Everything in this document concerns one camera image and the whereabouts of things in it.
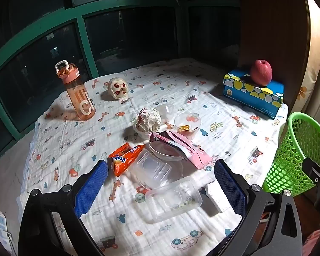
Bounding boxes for blue spotted tissue box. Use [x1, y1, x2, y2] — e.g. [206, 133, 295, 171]
[223, 69, 284, 120]

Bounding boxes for clear rectangular plastic container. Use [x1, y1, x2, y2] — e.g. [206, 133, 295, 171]
[145, 176, 203, 224]

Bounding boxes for clear cup with food scraps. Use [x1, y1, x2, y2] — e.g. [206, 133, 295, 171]
[174, 112, 202, 139]

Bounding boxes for round clear plastic bowl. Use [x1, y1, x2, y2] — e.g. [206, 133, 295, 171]
[148, 139, 188, 162]

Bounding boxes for printed cartoon blanket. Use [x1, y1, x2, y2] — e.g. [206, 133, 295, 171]
[17, 57, 288, 256]

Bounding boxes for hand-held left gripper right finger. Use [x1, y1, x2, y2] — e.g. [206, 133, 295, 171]
[214, 159, 303, 256]

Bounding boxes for orange snack packet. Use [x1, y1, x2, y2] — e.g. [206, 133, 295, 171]
[108, 143, 146, 177]

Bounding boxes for small clear plastic cup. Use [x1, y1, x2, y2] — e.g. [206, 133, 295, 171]
[156, 103, 175, 120]

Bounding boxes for pink snack wrapper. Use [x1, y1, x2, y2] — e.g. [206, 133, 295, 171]
[149, 131, 212, 170]

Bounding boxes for brown wooden board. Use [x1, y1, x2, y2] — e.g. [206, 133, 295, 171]
[237, 0, 311, 104]

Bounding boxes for pink water bottle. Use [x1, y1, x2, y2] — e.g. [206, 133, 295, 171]
[55, 61, 96, 121]

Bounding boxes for crumpled white paper ball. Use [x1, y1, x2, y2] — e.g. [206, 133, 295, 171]
[138, 107, 162, 133]

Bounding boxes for white plush toy red spots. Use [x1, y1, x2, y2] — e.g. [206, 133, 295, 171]
[107, 77, 129, 100]

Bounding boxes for green perforated plastic basket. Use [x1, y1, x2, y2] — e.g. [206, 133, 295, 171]
[262, 111, 320, 196]

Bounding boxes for clear plastic clamshell tray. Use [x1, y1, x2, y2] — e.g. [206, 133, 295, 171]
[129, 148, 185, 191]

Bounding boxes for beige floral curtain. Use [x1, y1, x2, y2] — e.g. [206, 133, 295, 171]
[293, 0, 320, 128]

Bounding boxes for brown food scraps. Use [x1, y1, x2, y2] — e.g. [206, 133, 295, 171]
[177, 124, 196, 134]

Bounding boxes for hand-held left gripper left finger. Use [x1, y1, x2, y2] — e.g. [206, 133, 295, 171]
[18, 160, 108, 256]

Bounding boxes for clear cup under paper ball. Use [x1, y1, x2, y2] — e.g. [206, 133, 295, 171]
[133, 121, 160, 140]

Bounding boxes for green window frame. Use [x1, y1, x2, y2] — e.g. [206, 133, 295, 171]
[0, 0, 240, 163]

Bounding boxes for white foam piece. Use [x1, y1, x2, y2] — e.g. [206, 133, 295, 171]
[205, 183, 230, 215]

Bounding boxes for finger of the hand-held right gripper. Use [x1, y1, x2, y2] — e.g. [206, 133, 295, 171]
[302, 157, 320, 185]

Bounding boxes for white power strip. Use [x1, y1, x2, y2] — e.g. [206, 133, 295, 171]
[0, 211, 12, 254]

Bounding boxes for pink cloth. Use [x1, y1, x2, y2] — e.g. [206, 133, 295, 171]
[301, 229, 320, 256]

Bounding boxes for red apple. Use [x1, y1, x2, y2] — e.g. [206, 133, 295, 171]
[250, 60, 273, 87]

